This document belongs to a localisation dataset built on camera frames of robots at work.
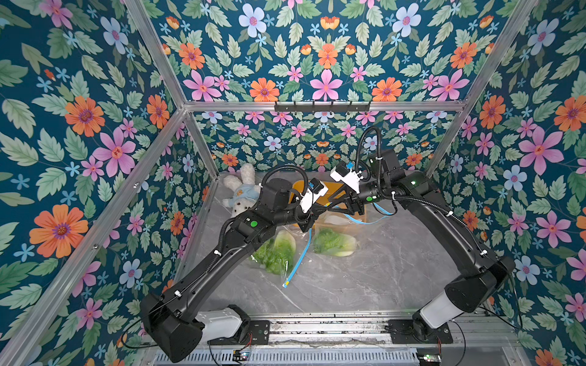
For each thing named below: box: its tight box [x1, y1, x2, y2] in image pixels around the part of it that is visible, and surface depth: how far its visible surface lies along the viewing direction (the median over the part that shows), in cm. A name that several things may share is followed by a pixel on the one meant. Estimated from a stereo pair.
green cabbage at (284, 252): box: [270, 229, 297, 276], surface depth 84 cm
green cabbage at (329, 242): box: [312, 227, 358, 257], surface depth 84 cm
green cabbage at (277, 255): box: [252, 230, 294, 277], surface depth 84 cm
